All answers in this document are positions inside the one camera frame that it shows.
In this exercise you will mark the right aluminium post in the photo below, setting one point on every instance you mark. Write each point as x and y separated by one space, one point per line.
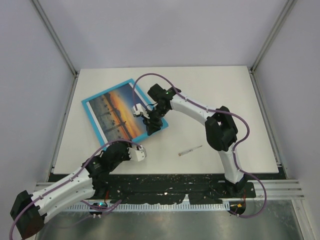
276 28

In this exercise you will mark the left aluminium post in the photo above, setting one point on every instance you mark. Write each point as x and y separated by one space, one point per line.
53 35

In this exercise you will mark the aluminium post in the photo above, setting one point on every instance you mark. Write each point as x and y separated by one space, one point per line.
276 28
53 35

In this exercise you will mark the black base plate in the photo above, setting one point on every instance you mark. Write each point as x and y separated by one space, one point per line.
166 189

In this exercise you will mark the small screwdriver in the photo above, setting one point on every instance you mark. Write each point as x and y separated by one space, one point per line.
182 153

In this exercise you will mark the perforated cable duct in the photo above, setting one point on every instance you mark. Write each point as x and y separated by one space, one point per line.
184 206

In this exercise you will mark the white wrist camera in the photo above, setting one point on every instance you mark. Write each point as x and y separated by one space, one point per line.
137 154
139 111

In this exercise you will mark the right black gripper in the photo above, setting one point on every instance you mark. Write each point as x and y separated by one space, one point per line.
153 127

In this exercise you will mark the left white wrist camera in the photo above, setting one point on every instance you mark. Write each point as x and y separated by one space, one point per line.
137 154

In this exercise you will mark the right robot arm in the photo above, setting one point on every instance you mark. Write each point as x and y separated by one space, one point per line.
220 128

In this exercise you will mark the aluminium rail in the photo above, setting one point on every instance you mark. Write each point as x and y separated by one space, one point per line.
285 189

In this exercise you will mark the sunset photo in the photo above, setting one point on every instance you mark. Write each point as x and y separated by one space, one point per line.
120 112

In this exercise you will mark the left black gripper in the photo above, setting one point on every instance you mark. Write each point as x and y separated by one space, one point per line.
128 145

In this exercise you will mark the blue picture frame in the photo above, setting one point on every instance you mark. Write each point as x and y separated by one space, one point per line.
122 112

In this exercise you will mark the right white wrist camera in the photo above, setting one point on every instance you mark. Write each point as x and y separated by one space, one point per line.
139 111

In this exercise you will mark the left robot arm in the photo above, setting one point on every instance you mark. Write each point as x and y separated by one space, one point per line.
31 211

